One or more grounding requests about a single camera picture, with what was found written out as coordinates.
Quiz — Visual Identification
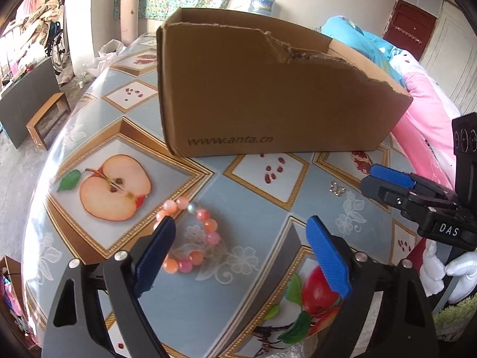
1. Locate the pink orange bead bracelet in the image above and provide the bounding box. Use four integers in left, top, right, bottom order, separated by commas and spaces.
153, 196, 222, 275

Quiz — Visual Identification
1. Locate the white gloved hand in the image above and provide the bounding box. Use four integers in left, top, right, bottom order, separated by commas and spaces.
419, 239, 477, 305

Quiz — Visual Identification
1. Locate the pink quilt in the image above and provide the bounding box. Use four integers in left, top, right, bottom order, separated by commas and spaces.
390, 50, 460, 184

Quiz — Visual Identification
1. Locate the fruit pattern tablecloth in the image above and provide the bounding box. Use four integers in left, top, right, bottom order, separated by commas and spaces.
23, 35, 419, 357

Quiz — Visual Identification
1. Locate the dark red door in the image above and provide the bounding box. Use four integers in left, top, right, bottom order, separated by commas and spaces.
383, 0, 436, 61

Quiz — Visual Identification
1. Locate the blue quilt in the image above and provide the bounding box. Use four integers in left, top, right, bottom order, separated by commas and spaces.
320, 16, 405, 87

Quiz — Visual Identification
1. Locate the brown cardboard box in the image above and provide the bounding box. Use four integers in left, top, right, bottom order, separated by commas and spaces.
156, 8, 412, 157

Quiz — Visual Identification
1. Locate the small wooden stool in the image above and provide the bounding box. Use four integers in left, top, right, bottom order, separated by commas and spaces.
26, 91, 72, 152

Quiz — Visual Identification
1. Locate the grey cabinet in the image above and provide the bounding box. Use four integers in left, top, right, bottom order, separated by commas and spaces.
0, 57, 60, 149

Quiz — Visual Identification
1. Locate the water jug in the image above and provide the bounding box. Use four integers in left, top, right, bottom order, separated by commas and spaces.
248, 0, 276, 17

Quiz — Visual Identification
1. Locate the white plastic bag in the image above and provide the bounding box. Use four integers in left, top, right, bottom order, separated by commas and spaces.
83, 40, 126, 78

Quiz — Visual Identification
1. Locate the pile of clothes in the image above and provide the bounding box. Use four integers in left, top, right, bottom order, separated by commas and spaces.
1, 0, 70, 80

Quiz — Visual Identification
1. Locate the beige cardboard roll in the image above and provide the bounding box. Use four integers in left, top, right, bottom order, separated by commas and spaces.
120, 0, 139, 46

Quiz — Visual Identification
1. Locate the black camera box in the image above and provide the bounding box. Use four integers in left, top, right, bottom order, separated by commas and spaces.
452, 112, 477, 209

